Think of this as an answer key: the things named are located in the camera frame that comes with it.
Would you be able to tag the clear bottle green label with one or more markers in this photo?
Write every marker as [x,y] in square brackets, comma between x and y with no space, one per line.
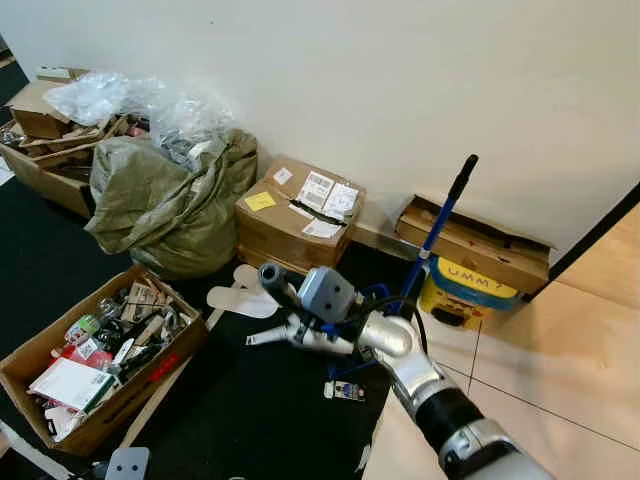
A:
[82,327]

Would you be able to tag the small cardboard box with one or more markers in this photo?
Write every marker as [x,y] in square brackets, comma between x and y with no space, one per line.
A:
[38,115]

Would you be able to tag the open cardboard box red print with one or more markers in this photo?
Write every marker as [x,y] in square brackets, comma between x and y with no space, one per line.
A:
[100,420]

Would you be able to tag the brown box with shipping labels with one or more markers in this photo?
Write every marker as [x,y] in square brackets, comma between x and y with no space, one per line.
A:
[285,235]

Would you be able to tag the silver right arm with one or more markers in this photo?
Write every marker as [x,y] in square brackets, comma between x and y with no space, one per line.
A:
[400,355]

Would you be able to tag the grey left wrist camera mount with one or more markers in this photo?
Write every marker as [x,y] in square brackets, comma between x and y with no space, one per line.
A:
[128,465]

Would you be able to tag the white flat device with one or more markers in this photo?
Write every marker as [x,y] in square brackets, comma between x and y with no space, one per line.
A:
[55,73]

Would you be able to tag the large dark floor carpet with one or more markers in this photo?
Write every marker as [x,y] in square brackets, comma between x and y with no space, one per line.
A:
[260,420]

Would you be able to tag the white slipper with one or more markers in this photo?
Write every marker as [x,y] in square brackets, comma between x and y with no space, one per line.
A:
[250,275]
[240,300]

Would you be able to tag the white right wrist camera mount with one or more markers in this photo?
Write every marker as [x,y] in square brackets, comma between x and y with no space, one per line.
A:
[325,292]

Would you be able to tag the olive woven sack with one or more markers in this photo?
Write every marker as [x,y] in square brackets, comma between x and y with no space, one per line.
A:
[170,215]

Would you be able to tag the flat open cardboard box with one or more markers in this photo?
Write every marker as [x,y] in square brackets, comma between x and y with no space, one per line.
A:
[470,255]

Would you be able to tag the large cardboard box of scrap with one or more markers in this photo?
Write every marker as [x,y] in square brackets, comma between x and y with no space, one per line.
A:
[45,180]

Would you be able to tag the small white blue packet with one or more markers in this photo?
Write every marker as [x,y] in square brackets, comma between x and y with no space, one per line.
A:
[344,390]

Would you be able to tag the yellow and blue bucket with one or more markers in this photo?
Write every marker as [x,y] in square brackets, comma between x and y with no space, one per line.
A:
[475,290]

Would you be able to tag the clear plastic bag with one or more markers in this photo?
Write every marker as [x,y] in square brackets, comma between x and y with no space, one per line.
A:
[90,98]

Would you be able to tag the white carton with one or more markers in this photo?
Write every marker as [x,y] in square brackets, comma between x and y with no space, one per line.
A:
[72,385]

